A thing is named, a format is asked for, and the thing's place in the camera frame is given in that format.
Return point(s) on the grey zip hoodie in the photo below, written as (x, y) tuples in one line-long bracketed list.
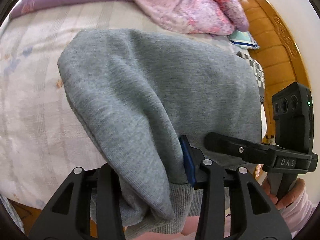
[(150, 92)]

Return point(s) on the person's right hand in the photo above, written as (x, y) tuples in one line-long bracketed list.
[(293, 193)]

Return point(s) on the purple floral quilt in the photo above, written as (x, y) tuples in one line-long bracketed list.
[(175, 5)]

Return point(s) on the blue and white pillow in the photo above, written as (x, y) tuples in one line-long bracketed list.
[(243, 38)]

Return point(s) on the bed with floral sheet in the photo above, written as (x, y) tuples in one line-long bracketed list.
[(30, 105)]

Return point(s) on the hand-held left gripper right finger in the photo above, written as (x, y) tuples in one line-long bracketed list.
[(187, 160)]

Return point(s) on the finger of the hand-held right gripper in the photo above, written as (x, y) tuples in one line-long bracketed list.
[(230, 146)]

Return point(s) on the wooden headboard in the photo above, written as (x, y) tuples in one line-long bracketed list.
[(275, 42)]

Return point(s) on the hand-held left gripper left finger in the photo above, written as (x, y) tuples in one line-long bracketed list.
[(105, 192)]

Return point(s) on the folded checkered blanket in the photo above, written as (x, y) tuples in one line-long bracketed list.
[(256, 72)]

